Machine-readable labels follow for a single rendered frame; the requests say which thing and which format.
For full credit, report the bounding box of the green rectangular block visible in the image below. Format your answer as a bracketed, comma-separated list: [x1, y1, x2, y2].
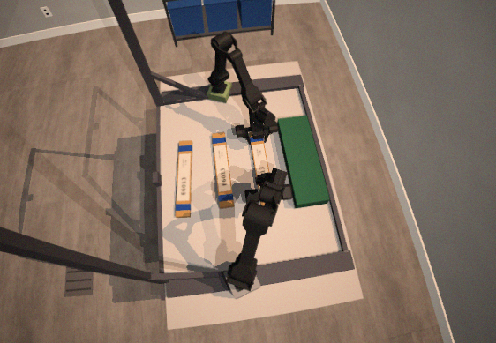
[277, 116, 330, 209]

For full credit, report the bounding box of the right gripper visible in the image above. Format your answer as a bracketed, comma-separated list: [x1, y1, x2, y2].
[244, 184, 292, 203]

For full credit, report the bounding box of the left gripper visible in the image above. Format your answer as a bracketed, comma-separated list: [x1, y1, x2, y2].
[236, 117, 278, 145]

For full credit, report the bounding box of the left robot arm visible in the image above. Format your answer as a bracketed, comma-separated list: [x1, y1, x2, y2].
[207, 32, 275, 139]

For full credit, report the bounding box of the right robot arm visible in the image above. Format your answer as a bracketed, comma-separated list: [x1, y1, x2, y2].
[226, 168, 288, 291]

